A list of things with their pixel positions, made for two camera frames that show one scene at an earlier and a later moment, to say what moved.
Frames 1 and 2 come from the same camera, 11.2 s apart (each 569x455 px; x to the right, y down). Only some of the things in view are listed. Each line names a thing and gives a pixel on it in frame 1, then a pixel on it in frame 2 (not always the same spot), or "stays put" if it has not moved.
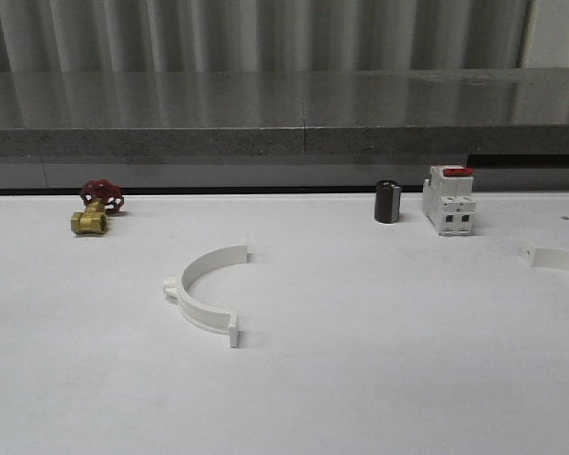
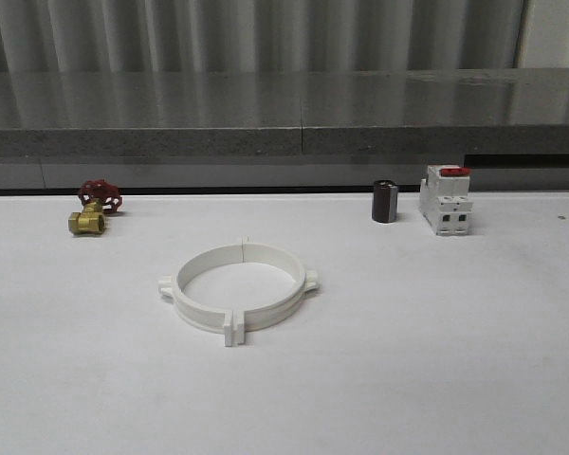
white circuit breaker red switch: [448, 199] stays put
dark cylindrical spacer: [387, 202] stays put
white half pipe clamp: [551, 258] -> [283, 308]
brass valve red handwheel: [100, 197] stays put
